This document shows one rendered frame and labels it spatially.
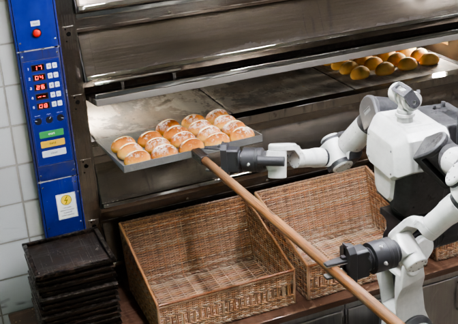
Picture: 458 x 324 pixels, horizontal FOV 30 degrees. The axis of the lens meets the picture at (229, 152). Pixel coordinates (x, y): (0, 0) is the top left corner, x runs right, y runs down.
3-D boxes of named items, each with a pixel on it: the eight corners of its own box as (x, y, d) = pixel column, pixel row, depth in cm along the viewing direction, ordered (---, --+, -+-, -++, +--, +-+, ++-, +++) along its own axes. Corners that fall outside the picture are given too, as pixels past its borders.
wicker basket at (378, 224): (254, 248, 370) (251, 190, 359) (366, 218, 389) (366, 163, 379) (307, 302, 328) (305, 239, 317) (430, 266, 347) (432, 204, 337)
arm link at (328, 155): (289, 153, 312) (329, 150, 323) (300, 177, 308) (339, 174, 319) (304, 137, 304) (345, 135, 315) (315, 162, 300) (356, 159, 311)
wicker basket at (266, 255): (123, 281, 351) (115, 221, 340) (249, 249, 369) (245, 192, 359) (159, 344, 309) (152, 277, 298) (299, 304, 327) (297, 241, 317)
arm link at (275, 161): (256, 146, 307) (287, 146, 305) (256, 175, 308) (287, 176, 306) (251, 148, 296) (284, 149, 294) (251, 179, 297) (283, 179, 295)
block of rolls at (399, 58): (293, 50, 434) (293, 40, 431) (374, 36, 450) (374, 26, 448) (355, 82, 381) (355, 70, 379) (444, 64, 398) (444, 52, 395)
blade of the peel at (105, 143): (262, 141, 323) (262, 134, 322) (124, 172, 303) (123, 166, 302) (223, 113, 353) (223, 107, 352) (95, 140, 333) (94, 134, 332)
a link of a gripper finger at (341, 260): (322, 264, 231) (341, 258, 233) (328, 269, 228) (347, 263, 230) (322, 258, 230) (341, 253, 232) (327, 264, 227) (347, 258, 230)
